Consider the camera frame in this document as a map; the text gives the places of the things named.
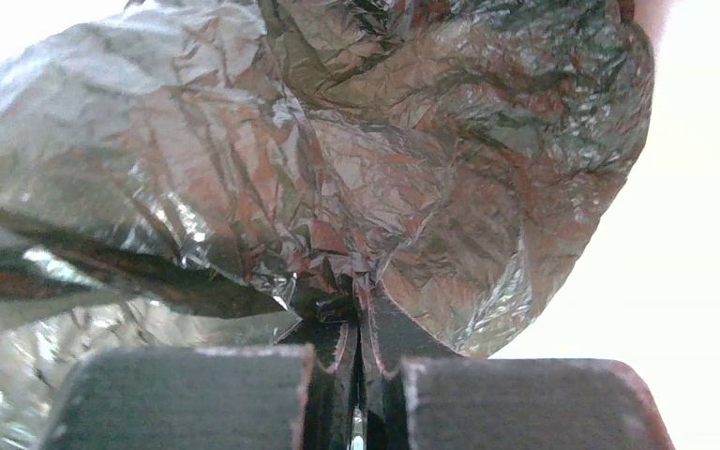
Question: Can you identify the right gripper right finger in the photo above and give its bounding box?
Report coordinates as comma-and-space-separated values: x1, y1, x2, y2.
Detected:
359, 286, 673, 449

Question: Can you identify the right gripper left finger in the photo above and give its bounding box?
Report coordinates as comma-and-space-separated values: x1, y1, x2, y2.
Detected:
37, 321, 358, 449

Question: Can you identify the black plastic trash bag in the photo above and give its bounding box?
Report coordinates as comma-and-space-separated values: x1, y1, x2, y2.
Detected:
0, 1, 654, 449

